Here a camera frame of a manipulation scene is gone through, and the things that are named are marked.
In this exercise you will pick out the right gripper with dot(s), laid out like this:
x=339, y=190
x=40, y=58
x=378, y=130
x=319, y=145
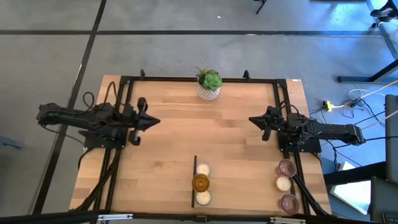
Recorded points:
x=280, y=123

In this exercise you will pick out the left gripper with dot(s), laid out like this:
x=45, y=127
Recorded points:
x=132, y=119

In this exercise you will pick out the pink glass candle holder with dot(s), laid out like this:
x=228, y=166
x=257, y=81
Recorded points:
x=287, y=168
x=289, y=204

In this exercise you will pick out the amber glass candle holder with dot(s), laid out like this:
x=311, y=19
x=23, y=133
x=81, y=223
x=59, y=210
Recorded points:
x=200, y=183

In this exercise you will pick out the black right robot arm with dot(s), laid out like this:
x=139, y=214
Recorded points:
x=335, y=132

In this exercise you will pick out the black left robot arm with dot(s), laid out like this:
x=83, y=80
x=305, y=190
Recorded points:
x=77, y=119

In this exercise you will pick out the white triangle patterned pot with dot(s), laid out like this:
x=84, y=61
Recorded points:
x=207, y=95

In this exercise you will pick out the green artificial succulent plant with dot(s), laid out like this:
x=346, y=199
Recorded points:
x=212, y=81

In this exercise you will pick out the yellow power plug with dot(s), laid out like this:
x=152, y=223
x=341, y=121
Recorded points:
x=328, y=106

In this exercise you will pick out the black power adapter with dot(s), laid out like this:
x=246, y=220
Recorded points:
x=356, y=102

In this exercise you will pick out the black desk leg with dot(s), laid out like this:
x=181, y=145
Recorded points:
x=357, y=79

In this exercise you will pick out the black floor beam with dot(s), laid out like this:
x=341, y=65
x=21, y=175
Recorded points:
x=354, y=173

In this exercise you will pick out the black stand leg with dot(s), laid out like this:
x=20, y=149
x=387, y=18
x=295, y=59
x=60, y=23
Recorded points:
x=261, y=6

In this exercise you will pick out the white board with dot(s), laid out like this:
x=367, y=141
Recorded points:
x=349, y=197

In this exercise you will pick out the grey cabinet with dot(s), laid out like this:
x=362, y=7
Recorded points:
x=392, y=140

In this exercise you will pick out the grey floor object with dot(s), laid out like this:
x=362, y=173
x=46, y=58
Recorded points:
x=9, y=143

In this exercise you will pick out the dark grey box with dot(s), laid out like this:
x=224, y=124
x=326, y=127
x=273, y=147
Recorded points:
x=384, y=202

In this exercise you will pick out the person's shoe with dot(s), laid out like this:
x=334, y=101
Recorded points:
x=384, y=13

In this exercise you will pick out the black aluminium table frame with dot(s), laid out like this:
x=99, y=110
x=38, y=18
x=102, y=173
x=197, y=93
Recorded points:
x=174, y=79

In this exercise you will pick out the silver metal bracket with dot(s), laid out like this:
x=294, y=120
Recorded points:
x=115, y=216
x=287, y=220

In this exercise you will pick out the black camera rig bar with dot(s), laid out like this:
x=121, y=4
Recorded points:
x=46, y=217

